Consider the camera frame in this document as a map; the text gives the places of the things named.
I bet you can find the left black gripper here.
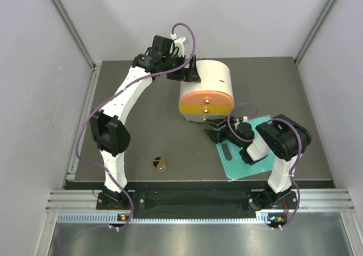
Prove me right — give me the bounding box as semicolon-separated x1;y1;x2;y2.
162;53;200;83

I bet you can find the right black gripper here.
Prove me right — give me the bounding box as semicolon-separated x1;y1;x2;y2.
205;115;245;149

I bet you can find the grey bottom drawer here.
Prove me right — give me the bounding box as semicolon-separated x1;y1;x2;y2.
182;114;227;123

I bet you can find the orange top drawer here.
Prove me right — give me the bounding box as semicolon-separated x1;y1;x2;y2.
179;91;234;105

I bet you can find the white drawer organizer shell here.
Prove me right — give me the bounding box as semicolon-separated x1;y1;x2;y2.
180;60;233;98

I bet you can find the yellow drawer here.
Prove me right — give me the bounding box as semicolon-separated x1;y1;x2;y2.
179;104;233;115

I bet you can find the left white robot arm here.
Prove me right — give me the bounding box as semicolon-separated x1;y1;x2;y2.
90;34;201;209

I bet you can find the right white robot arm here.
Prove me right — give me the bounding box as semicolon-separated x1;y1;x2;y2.
205;114;311;211

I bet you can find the teal plastic package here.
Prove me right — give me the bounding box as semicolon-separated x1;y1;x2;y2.
216;116;275;181

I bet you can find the round gold compact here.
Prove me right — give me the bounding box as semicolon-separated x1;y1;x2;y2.
152;156;167;172

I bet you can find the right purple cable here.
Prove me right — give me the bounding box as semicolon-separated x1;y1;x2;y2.
228;102;302;230

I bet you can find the purple cable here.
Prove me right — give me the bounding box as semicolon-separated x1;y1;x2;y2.
75;22;197;230
228;102;302;230

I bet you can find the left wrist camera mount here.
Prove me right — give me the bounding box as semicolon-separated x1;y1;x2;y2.
170;33;186;56

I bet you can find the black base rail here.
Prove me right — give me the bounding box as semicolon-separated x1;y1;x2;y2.
95;189;298;211

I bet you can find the white cable duct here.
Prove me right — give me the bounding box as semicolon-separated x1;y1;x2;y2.
57;212;284;224

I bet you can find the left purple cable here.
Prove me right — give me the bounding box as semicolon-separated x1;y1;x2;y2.
75;22;197;230

